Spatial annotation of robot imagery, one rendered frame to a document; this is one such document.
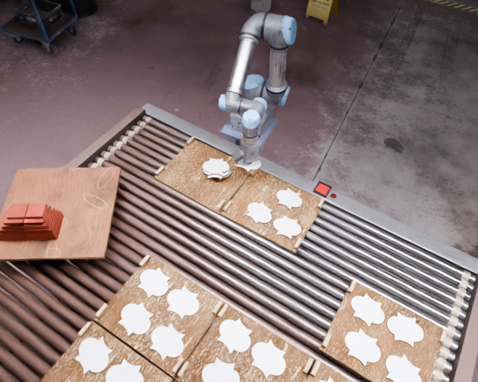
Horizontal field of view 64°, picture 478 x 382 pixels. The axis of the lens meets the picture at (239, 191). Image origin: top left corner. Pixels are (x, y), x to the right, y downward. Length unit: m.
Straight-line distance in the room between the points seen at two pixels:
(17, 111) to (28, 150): 0.57
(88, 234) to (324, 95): 2.96
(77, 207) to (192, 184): 0.56
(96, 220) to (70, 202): 0.17
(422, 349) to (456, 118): 2.97
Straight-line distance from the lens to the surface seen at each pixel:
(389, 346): 1.77
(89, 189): 1.97
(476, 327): 1.94
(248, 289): 1.74
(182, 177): 2.06
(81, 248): 1.80
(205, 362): 1.63
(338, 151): 3.60
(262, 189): 2.00
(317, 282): 1.80
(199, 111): 3.83
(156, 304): 1.72
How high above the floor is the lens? 2.52
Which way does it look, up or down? 53 degrees down
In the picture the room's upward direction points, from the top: 3 degrees clockwise
